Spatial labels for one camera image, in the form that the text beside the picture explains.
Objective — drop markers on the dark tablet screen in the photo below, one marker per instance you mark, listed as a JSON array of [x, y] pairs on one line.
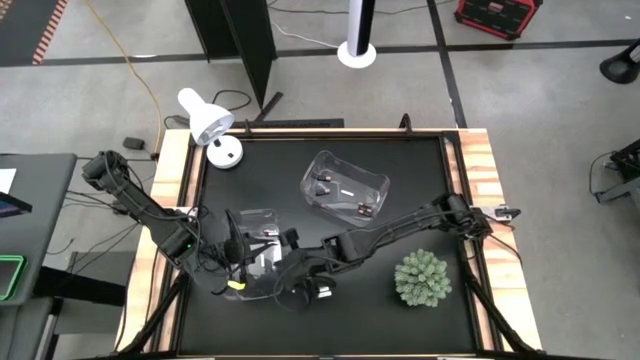
[[12, 206]]

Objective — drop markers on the small black power adapter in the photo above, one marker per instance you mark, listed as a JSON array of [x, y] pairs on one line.
[[134, 144]]

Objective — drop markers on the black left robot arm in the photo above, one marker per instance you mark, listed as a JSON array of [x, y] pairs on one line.
[[150, 220]]

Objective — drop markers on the black equipment stand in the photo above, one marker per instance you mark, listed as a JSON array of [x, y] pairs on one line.
[[627, 160]]

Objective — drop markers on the black copper battery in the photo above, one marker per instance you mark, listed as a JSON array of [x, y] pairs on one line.
[[322, 177], [321, 191], [363, 206], [366, 213]]

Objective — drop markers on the green framed device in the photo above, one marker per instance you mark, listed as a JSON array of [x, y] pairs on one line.
[[7, 277]]

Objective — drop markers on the grey metal cart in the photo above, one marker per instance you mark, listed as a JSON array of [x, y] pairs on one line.
[[22, 330]]

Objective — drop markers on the white paper sheet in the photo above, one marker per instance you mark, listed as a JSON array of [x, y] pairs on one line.
[[6, 181]]

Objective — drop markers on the green artificial succulent plant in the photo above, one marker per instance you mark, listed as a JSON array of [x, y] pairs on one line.
[[422, 277]]

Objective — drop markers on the red black tool case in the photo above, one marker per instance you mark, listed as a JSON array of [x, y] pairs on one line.
[[495, 17]]

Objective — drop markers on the white black pole stand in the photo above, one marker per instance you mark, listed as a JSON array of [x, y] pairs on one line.
[[356, 55]]

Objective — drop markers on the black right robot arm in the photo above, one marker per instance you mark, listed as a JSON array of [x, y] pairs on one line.
[[400, 227]]

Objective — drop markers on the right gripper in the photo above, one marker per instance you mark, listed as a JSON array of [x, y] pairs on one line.
[[310, 267]]

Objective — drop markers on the white desk lamp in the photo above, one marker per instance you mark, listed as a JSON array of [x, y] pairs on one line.
[[207, 117]]

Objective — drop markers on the black mat orange striped edge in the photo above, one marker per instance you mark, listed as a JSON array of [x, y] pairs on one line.
[[25, 30]]

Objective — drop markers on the clear plastic bin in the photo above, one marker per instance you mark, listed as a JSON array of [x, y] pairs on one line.
[[350, 170], [255, 222]]

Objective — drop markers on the black partition panel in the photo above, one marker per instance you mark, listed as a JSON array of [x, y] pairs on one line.
[[240, 40]]

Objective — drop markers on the grey desk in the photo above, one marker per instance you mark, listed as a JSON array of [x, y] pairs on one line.
[[40, 225]]

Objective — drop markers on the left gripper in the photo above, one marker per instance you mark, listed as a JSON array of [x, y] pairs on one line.
[[232, 252]]

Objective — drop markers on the black stool base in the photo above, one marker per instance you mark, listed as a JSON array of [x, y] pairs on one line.
[[620, 67]]

